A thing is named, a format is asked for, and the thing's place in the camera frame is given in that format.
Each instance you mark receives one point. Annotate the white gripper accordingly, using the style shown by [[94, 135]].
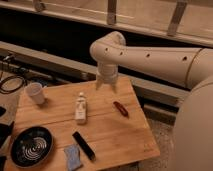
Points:
[[108, 76]]

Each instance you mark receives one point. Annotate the black ceramic bowl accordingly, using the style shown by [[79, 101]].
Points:
[[31, 147]]

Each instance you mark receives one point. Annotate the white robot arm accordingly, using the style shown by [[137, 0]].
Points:
[[192, 68]]

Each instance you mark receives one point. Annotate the red pocket knife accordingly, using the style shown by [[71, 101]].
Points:
[[121, 108]]

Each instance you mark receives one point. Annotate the small clear plastic bottle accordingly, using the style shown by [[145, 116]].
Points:
[[80, 110]]

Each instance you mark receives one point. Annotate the white paper cup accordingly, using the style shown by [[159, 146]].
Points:
[[35, 93]]

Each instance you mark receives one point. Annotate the black rectangular bar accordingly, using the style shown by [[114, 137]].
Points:
[[84, 146]]

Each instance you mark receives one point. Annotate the blue sponge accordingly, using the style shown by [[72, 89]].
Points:
[[73, 157]]

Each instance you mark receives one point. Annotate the black device at left edge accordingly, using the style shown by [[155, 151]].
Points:
[[5, 131]]

